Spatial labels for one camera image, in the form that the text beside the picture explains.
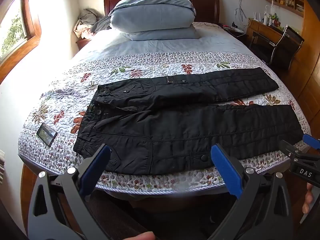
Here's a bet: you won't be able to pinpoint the white folded cloth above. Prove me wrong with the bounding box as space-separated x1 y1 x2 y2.
0 150 6 182

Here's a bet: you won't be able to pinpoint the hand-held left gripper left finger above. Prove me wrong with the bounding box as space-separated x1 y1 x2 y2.
27 144 112 240

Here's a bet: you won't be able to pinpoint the light blue pillow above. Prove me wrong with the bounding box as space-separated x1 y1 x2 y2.
126 25 200 41

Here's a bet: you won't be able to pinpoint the person's right hand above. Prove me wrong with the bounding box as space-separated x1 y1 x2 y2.
301 182 314 214

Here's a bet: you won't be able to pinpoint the wooden nightstand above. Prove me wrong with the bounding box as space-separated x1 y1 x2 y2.
76 37 95 51

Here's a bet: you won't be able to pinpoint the floral quilted bedspread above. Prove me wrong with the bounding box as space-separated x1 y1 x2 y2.
18 21 312 194

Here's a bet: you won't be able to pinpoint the dark wooden headboard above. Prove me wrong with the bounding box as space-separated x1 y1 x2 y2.
104 0 220 23

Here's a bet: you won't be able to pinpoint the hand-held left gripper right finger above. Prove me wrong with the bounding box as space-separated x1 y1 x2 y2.
210 144 293 240

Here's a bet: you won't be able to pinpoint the light blue pillows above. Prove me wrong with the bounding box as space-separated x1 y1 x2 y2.
108 0 197 34

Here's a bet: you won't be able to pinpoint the wooden desk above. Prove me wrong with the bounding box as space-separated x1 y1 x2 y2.
246 19 305 64

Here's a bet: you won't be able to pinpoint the black pants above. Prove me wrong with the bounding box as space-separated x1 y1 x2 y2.
73 67 304 176

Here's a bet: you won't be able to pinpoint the pile of beige clothes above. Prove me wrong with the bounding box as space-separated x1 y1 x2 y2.
73 8 101 40

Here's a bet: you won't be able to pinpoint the black office chair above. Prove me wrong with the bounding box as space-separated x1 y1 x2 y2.
249 25 304 67

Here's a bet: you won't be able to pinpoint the person's left hand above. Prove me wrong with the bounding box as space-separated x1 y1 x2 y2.
120 231 156 240

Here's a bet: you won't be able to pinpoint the wooden framed window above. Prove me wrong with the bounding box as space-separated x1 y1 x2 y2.
0 0 42 82

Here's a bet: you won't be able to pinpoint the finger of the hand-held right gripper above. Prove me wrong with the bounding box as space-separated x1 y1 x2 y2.
279 139 314 164
302 134 320 151

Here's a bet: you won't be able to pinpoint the hanging cables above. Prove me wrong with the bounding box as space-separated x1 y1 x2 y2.
234 0 248 23

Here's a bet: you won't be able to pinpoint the black smartphone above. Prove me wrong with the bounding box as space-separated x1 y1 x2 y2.
36 122 57 147

